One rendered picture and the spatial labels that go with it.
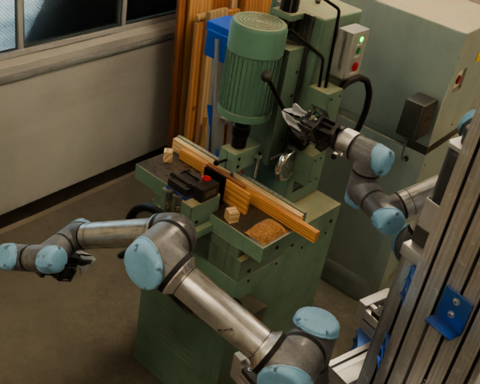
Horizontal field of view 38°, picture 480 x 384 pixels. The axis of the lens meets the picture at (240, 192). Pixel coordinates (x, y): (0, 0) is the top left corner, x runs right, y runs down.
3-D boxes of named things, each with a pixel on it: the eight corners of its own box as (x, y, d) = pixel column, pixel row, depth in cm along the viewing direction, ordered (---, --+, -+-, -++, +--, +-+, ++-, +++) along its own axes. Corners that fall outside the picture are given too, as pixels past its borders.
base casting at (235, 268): (146, 219, 252) (148, 197, 247) (251, 171, 291) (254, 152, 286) (238, 283, 229) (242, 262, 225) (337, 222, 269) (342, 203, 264)
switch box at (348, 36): (327, 73, 232) (338, 27, 223) (344, 67, 239) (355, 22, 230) (342, 80, 229) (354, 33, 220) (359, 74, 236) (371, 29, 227)
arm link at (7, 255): (11, 271, 187) (-10, 270, 191) (42, 273, 197) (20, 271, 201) (14, 242, 188) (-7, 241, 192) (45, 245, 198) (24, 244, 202)
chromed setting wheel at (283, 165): (270, 183, 238) (276, 152, 231) (292, 172, 246) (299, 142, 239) (276, 187, 236) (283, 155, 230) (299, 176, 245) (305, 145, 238)
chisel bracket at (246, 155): (216, 168, 235) (220, 145, 231) (244, 156, 245) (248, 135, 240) (232, 177, 232) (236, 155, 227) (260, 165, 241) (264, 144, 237)
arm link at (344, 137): (364, 142, 192) (347, 164, 190) (350, 135, 194) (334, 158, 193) (360, 128, 185) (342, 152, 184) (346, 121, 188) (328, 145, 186)
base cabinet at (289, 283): (131, 357, 290) (145, 219, 252) (225, 298, 329) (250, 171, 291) (209, 425, 267) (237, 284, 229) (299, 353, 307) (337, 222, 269)
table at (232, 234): (112, 186, 243) (113, 171, 240) (176, 161, 264) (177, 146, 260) (241, 276, 213) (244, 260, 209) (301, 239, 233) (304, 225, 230)
